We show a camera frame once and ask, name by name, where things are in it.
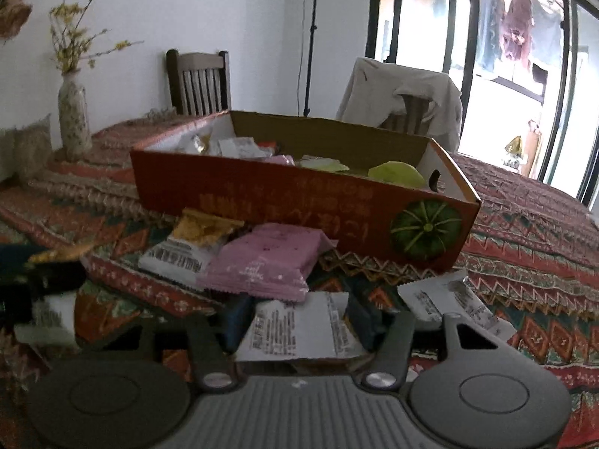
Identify dark wooden chair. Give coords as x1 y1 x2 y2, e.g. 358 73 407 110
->
165 49 231 117

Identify patterned ceramic vase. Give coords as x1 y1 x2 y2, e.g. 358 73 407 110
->
58 70 92 162

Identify ring light on tripod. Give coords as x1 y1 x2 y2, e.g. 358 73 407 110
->
295 0 319 117

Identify chair draped with jacket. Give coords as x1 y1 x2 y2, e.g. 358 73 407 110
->
379 95 432 136

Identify white snack packet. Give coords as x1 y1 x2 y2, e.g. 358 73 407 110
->
234 292 367 362

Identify orange cardboard snack box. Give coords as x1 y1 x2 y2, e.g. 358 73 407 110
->
130 110 481 273

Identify green snack packet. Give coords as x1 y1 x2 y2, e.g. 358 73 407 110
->
368 161 428 190

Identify brown cracker snack packet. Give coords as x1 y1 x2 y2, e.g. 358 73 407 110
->
138 209 245 291

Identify black framed glass door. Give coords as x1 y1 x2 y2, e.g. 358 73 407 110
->
365 0 598 209

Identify blue hanging garment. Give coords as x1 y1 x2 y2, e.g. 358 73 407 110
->
475 0 505 74

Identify white packet on table right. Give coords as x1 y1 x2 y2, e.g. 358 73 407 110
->
398 270 517 342

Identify beige jacket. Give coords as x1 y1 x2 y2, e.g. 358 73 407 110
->
336 58 463 152

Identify pink snack packet on table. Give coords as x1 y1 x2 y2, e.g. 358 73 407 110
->
196 223 337 303

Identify patterned red tablecloth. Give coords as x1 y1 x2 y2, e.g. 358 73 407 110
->
1 118 598 448

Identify maroon hanging shirt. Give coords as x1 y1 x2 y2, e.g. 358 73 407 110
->
499 0 533 69

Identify yellow flower branches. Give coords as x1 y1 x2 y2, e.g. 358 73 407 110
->
49 0 142 75

